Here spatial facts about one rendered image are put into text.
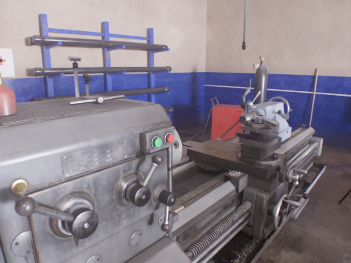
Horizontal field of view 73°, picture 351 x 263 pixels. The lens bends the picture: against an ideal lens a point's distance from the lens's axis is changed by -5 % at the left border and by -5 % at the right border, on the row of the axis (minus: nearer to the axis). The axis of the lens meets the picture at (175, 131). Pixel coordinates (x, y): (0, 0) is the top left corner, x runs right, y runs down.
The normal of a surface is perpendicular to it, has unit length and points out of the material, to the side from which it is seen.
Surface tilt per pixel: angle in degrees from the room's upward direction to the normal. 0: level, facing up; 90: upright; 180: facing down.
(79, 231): 90
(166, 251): 32
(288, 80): 90
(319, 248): 0
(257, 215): 90
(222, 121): 90
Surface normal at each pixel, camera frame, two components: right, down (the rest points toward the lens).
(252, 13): -0.67, 0.18
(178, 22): 0.74, 0.17
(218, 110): -0.37, 0.23
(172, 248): 0.40, -0.73
